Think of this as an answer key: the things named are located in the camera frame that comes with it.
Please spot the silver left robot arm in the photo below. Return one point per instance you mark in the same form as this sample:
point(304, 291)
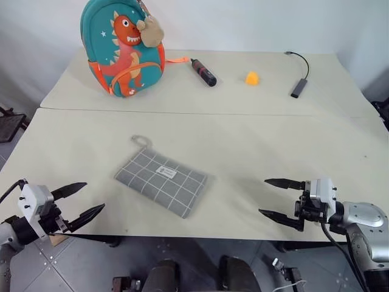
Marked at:
point(9, 243)

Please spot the dark floor bracket white plug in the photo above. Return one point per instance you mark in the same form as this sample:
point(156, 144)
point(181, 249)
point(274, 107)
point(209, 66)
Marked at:
point(288, 275)

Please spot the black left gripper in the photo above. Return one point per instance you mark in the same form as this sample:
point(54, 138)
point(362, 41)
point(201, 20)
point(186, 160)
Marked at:
point(53, 220)

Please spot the beige plush toy pendant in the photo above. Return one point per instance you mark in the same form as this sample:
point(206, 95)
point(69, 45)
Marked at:
point(152, 33)

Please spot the black electric screwdriver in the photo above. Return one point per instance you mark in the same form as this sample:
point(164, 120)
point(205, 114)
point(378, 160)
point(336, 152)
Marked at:
point(204, 73)

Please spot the black metal stand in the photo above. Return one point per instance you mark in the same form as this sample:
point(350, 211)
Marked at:
point(10, 123)

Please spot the small orange yellow block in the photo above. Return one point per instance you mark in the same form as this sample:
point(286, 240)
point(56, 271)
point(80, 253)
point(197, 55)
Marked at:
point(253, 79)

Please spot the grey checked fabric pouch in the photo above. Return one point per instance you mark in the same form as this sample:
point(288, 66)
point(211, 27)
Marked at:
point(158, 185)

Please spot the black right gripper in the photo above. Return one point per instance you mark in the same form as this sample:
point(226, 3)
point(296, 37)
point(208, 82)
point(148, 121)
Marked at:
point(311, 210)

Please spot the dark rounded shape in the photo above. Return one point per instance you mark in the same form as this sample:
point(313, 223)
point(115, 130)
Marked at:
point(161, 276)
point(237, 275)

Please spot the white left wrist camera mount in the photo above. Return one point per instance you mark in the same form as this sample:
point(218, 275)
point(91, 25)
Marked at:
point(35, 200)

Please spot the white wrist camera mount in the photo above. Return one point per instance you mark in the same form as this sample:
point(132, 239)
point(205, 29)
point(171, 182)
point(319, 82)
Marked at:
point(35, 200)
point(322, 191)

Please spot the black equipment at wall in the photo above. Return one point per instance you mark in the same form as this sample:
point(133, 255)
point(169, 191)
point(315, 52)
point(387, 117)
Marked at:
point(382, 112)

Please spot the teal dinosaur backpack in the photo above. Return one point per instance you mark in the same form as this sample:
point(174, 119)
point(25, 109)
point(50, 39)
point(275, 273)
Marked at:
point(100, 45)

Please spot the black table foot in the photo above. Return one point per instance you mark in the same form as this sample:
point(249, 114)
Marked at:
point(112, 242)

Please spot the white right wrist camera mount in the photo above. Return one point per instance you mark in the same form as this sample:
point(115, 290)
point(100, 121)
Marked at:
point(322, 191)

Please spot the brown cardboard piece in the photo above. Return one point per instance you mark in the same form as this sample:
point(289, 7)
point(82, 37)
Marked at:
point(57, 240)

